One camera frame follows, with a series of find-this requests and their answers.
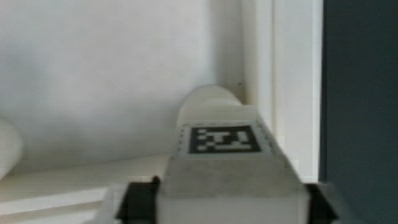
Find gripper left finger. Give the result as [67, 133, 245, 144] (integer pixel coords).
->
[87, 175, 163, 224]

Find white leg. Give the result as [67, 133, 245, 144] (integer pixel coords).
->
[156, 103, 313, 224]

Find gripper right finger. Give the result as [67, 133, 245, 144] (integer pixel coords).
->
[306, 183, 355, 224]

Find white square table top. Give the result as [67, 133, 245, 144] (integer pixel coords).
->
[0, 0, 323, 224]

